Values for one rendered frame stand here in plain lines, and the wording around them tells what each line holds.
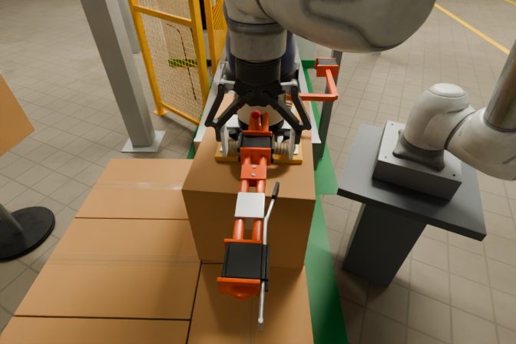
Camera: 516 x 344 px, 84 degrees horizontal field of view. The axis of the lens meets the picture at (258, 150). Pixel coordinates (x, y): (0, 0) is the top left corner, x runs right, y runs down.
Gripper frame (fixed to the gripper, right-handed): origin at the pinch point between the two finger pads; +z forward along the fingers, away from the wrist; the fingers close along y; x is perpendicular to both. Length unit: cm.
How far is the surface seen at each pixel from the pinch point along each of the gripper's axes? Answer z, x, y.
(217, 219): 39.1, -10.9, 13.8
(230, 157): 24.2, -24.7, 10.4
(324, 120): 82, -136, -42
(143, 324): 66, 12, 37
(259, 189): 11.8, -0.1, -0.4
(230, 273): 10.4, 21.2, 3.5
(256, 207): 11.2, 5.8, 0.1
